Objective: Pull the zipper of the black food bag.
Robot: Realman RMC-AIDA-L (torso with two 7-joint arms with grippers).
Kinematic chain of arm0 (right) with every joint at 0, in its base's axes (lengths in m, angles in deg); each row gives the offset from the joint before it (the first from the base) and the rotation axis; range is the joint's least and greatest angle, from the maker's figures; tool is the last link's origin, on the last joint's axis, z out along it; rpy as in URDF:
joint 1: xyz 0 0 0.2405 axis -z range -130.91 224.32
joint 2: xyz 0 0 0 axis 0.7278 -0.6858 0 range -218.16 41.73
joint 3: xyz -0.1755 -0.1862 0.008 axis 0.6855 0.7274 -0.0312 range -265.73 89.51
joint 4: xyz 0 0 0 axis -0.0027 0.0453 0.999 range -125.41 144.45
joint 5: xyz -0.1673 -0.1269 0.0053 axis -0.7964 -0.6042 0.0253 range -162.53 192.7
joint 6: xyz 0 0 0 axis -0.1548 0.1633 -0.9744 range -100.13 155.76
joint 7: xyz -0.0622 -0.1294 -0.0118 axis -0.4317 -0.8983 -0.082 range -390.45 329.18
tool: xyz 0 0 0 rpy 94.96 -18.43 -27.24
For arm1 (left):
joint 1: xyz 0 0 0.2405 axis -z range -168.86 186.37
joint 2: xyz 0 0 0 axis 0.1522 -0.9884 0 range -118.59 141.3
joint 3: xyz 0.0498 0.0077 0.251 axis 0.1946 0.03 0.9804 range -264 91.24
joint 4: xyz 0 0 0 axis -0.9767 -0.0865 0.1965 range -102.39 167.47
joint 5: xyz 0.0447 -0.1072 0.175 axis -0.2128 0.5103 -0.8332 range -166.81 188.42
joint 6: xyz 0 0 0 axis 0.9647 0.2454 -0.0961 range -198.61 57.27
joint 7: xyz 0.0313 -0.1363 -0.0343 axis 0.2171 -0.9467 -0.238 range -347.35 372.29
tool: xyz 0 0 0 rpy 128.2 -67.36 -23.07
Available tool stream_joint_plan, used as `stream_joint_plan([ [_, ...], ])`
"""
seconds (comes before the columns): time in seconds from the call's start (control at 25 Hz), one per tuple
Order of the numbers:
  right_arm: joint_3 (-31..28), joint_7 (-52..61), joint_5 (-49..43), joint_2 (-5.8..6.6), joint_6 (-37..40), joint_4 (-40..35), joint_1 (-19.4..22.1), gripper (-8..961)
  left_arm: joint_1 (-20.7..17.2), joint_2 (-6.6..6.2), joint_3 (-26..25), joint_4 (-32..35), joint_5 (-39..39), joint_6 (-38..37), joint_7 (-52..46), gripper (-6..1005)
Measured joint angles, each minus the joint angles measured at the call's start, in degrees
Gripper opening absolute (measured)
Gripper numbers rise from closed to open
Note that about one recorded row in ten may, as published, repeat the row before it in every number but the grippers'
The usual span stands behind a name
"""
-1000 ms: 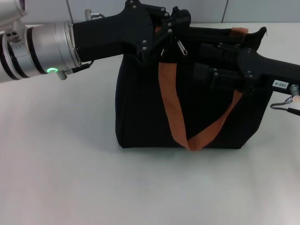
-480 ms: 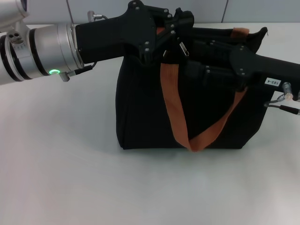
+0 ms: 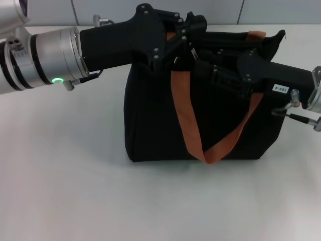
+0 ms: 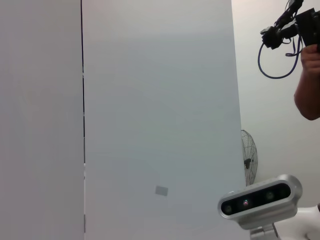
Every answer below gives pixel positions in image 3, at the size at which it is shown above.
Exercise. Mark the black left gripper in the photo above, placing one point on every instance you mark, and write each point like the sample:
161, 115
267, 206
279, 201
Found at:
120, 42

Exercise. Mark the silver metal zipper pull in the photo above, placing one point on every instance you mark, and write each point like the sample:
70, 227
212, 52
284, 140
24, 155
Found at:
194, 54
176, 60

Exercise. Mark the white and silver right arm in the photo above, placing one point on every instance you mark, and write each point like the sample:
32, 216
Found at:
314, 95

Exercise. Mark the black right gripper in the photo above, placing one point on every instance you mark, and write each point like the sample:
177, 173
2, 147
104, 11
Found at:
283, 77

